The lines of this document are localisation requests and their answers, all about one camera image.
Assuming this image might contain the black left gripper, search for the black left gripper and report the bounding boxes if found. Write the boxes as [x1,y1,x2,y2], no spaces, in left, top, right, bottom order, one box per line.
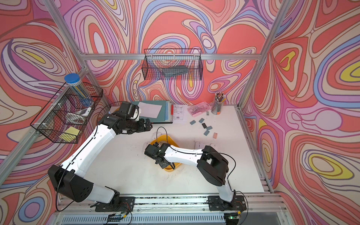
[125,117,153,134]

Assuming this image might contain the yellow storage box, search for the yellow storage box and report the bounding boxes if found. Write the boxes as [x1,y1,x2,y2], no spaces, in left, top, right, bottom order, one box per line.
[149,134,182,172]

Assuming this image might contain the white mouse with logo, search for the white mouse with logo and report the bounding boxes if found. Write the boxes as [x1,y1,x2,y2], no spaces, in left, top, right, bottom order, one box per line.
[152,133,158,140]

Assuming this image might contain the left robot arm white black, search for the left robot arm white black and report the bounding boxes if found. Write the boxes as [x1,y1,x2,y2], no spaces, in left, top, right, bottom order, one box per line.
[48,113,152,204]

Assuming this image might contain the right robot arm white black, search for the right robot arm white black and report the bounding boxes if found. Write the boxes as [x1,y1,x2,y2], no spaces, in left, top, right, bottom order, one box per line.
[144,143,234,203]

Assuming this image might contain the white paper sheet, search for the white paper sheet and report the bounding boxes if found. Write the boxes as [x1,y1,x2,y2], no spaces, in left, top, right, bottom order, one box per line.
[138,102,162,119]

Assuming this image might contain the green folder stack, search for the green folder stack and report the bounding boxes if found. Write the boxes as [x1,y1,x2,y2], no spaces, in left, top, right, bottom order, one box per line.
[131,100,173,124]

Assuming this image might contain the printed drawing sheet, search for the printed drawing sheet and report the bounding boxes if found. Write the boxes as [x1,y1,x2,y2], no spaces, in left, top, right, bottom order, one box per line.
[172,105,188,124]

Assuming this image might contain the white item in left basket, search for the white item in left basket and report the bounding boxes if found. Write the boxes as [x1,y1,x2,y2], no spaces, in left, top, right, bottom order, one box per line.
[75,107,92,117]

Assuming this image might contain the pink transparent case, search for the pink transparent case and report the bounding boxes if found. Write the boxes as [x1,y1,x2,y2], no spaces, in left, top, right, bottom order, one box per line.
[187,102,211,117]

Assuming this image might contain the grey item in back basket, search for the grey item in back basket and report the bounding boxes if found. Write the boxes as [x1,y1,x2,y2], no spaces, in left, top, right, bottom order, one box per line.
[162,65,189,78]

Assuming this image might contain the yellow sticky notes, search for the yellow sticky notes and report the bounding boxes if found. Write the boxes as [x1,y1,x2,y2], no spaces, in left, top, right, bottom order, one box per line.
[60,127,80,143]

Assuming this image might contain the blue lid pencil jar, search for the blue lid pencil jar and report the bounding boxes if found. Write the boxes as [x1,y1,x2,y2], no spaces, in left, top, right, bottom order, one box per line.
[64,73,94,107]

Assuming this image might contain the clear pen cup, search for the clear pen cup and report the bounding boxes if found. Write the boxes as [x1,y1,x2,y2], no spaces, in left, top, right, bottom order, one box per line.
[211,92,226,115]

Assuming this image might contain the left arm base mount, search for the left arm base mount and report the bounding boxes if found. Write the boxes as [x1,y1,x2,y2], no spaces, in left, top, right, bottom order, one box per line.
[90,196,136,212]

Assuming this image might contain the black wire basket back wall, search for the black wire basket back wall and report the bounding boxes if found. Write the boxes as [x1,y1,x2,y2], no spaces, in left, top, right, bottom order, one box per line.
[142,48,203,81]

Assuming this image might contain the black wire basket wall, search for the black wire basket wall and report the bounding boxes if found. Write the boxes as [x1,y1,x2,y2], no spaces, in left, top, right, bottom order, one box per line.
[31,82,103,144]
[142,48,203,81]

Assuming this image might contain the black wire basket left wall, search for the black wire basket left wall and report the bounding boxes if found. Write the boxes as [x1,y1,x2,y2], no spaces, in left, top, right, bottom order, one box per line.
[31,82,103,144]

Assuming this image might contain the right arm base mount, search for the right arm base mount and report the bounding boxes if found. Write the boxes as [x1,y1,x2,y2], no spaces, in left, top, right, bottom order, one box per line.
[206,196,247,212]

